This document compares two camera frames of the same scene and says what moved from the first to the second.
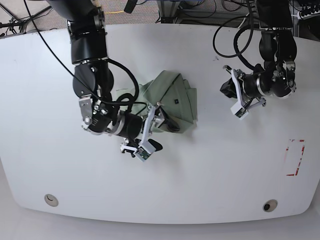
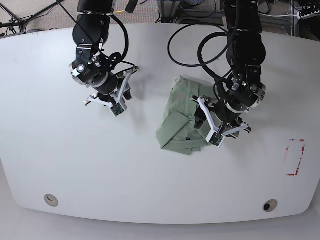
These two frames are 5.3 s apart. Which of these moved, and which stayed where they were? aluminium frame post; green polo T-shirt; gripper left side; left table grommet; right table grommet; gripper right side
Moved: gripper left side; green polo T-shirt; gripper right side
Stayed: aluminium frame post; left table grommet; right table grommet
